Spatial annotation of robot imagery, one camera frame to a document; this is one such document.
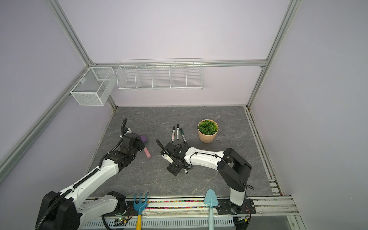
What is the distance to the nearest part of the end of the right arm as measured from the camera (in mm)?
624

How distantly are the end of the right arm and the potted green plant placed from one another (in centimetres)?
27

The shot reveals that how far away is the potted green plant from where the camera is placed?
928 mm
